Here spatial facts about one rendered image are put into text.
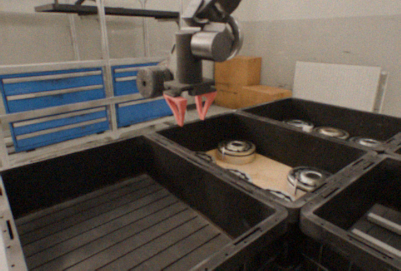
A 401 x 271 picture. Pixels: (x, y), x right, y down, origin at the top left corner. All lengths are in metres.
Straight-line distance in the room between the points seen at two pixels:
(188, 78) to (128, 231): 0.32
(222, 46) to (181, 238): 0.35
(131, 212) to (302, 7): 3.86
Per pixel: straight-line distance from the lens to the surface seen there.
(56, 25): 3.27
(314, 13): 4.11
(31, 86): 2.34
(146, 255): 0.48
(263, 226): 0.36
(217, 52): 0.53
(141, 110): 2.73
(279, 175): 0.69
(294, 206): 0.41
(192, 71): 0.59
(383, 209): 0.66
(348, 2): 3.96
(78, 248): 0.52
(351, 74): 3.80
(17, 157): 2.42
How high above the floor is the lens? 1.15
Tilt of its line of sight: 19 degrees down
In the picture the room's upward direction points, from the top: straight up
